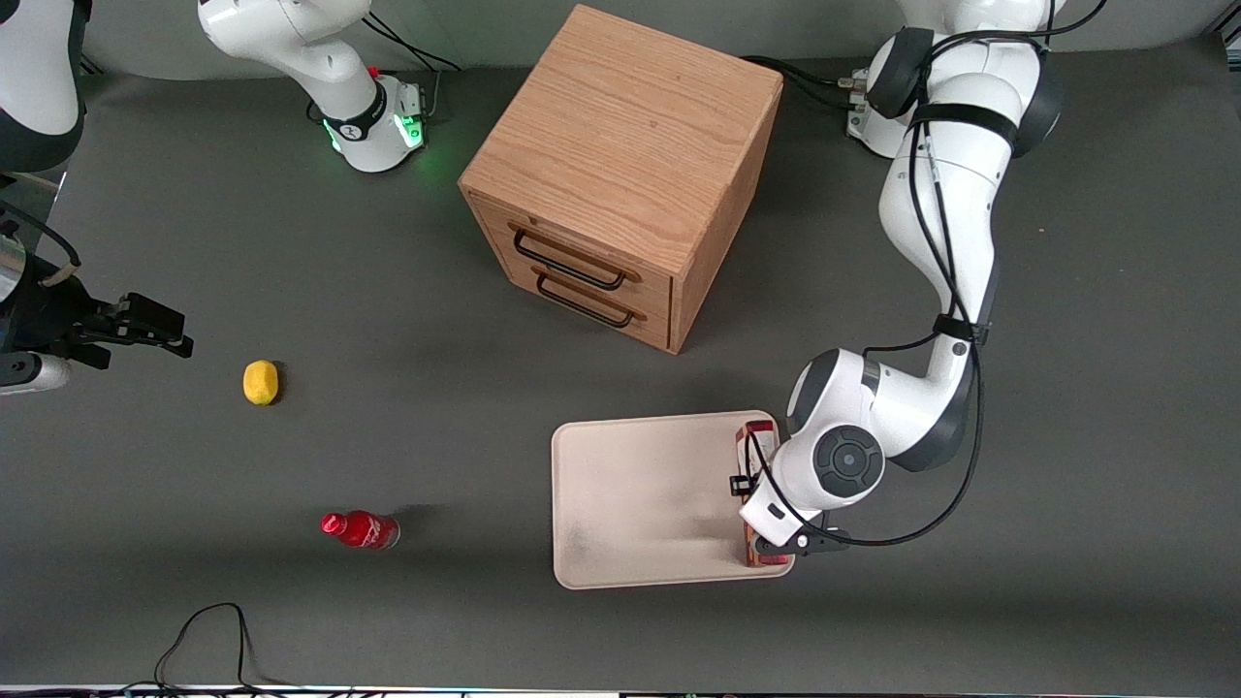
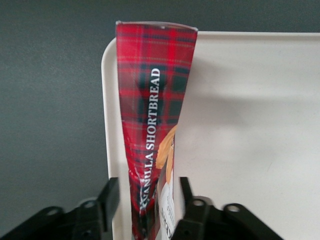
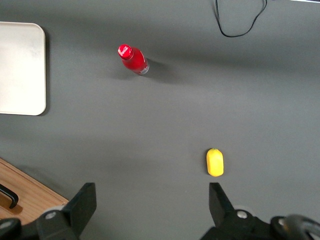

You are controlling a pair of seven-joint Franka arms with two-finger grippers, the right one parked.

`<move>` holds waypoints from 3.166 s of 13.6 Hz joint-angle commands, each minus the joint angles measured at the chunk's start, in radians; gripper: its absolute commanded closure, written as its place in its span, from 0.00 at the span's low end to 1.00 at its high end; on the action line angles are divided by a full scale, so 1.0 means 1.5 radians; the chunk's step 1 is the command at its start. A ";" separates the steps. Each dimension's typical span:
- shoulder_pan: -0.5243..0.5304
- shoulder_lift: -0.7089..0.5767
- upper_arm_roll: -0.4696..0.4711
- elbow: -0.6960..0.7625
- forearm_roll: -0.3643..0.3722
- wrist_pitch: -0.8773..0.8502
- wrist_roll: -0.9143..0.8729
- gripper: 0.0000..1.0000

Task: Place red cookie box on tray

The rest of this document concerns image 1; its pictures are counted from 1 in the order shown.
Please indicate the wooden drawer front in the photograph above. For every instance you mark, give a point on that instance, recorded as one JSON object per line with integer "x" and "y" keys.
{"x": 659, "y": 291}
{"x": 659, "y": 332}

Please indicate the yellow lemon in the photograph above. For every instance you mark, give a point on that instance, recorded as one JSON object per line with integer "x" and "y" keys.
{"x": 260, "y": 382}

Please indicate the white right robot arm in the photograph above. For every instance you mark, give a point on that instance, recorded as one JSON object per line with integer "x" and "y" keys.
{"x": 291, "y": 39}

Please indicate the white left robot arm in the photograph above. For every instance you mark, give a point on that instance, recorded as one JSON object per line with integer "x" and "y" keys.
{"x": 955, "y": 194}

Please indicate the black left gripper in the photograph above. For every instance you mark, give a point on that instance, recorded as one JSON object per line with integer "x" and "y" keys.
{"x": 738, "y": 485}

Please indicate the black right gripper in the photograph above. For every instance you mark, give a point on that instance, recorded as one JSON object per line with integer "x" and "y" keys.
{"x": 50, "y": 308}

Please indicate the red cookie box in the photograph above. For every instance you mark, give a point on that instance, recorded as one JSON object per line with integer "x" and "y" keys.
{"x": 754, "y": 438}

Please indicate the white plastic tray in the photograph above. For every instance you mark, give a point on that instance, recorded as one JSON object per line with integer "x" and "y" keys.
{"x": 640, "y": 504}

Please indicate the red cola bottle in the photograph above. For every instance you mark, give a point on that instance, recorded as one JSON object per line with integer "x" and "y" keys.
{"x": 361, "y": 530}

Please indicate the wooden drawer cabinet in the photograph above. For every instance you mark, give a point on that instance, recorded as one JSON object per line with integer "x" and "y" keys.
{"x": 620, "y": 126}

